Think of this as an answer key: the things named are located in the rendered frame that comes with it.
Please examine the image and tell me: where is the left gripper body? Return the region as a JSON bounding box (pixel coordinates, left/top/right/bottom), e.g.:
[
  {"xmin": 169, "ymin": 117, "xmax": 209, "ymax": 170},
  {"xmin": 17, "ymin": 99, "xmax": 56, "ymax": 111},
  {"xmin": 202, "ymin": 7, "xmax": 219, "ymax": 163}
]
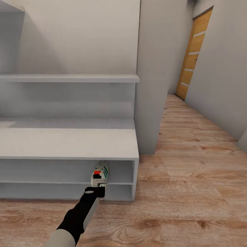
[{"xmin": 86, "ymin": 186, "xmax": 105, "ymax": 198}]

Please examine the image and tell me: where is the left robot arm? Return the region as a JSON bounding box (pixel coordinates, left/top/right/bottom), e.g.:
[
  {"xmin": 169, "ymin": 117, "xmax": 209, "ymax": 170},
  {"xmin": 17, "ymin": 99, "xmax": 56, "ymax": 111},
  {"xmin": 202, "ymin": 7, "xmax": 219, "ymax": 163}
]
[{"xmin": 43, "ymin": 179, "xmax": 109, "ymax": 247}]

